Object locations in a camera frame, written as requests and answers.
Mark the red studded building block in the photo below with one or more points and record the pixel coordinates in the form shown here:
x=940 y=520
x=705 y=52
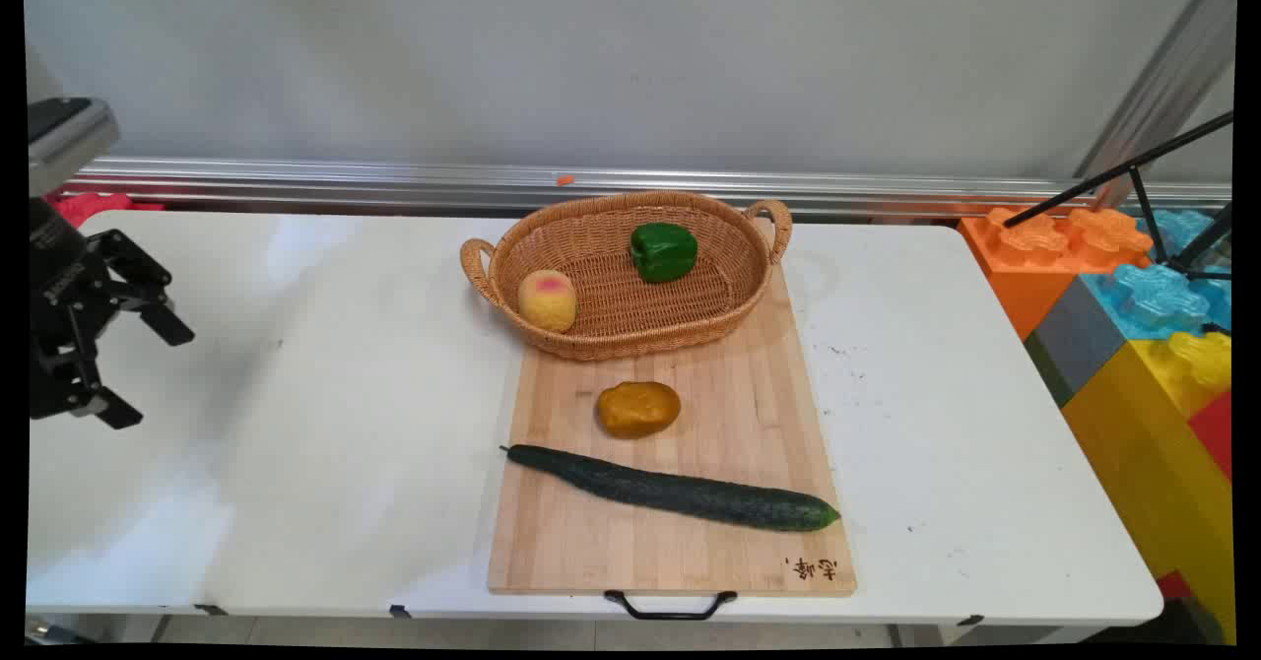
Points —
x=89 y=204

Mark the red giant building block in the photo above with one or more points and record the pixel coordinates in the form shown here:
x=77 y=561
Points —
x=1214 y=428

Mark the gray giant building block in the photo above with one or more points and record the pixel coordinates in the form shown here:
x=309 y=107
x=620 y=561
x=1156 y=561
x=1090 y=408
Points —
x=1076 y=340

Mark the blue giant building block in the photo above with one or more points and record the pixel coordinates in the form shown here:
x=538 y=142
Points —
x=1162 y=300

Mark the orange brown potato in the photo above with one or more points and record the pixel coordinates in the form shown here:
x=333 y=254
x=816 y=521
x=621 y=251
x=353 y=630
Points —
x=638 y=409

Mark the yellow giant building block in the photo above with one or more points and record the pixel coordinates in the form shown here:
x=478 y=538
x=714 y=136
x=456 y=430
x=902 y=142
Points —
x=1153 y=453

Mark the diagonal aluminium post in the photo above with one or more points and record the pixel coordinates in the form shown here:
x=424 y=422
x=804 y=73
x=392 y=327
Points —
x=1162 y=79

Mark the long dark green cucumber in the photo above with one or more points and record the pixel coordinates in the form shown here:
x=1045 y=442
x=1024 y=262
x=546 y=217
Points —
x=680 y=491

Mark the orange giant building block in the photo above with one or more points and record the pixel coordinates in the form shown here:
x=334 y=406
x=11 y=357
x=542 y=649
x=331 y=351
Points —
x=1029 y=256

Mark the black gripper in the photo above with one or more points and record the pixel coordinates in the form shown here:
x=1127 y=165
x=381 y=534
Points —
x=54 y=276

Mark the wooden cutting board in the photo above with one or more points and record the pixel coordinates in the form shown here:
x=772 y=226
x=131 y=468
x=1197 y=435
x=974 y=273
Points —
x=680 y=542

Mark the yellow pink peach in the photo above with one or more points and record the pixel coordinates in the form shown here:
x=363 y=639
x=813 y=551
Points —
x=547 y=300

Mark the horizontal aluminium rail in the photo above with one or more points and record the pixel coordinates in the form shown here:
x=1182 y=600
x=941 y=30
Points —
x=394 y=182

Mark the green bell pepper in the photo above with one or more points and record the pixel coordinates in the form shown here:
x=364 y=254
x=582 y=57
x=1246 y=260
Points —
x=663 y=250

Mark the black tripod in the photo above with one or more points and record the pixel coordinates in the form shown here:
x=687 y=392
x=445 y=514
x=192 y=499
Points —
x=1133 y=165

